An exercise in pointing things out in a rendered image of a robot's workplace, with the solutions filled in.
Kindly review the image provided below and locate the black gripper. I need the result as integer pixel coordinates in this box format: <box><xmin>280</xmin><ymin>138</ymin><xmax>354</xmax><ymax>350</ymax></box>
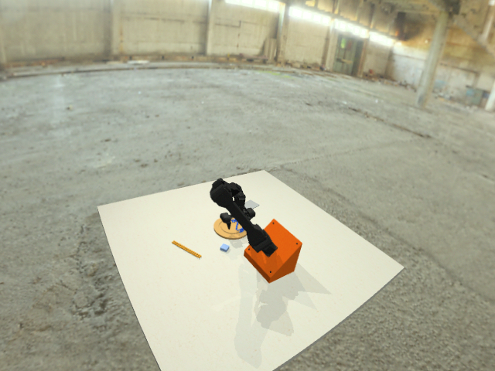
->
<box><xmin>220</xmin><ymin>206</ymin><xmax>256</xmax><ymax>229</ymax></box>

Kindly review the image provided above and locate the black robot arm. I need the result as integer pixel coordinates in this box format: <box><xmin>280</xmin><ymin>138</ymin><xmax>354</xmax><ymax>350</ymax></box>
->
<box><xmin>210</xmin><ymin>178</ymin><xmax>278</xmax><ymax>257</ymax></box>

